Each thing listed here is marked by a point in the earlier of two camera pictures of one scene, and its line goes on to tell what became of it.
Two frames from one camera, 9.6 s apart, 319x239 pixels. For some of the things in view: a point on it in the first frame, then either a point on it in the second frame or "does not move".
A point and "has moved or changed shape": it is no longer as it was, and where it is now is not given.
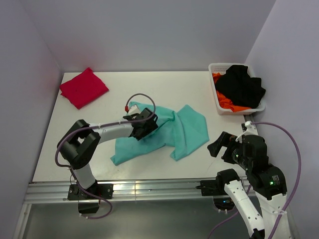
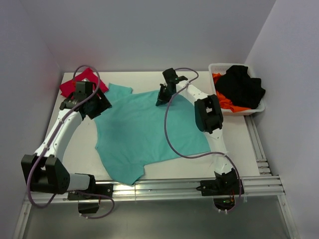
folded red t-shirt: (83, 88) does not move
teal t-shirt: (179, 131) has moved or changed shape
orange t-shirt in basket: (224, 101) does not move
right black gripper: (226, 139) → (162, 100)
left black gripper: (150, 128) → (103, 104)
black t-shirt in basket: (239, 87) does not move
